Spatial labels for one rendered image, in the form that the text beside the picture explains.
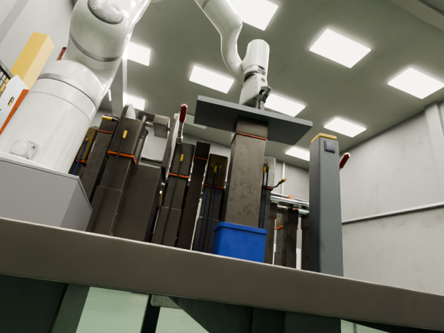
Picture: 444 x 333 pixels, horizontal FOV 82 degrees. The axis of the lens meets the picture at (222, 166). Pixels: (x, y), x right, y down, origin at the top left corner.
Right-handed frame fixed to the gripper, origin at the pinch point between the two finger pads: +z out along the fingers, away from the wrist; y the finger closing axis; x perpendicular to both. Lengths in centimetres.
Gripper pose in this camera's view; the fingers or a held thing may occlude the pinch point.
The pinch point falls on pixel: (250, 115)
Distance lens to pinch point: 88.7
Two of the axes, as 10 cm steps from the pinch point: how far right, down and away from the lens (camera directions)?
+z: -1.4, 9.1, -3.9
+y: -5.7, 2.4, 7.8
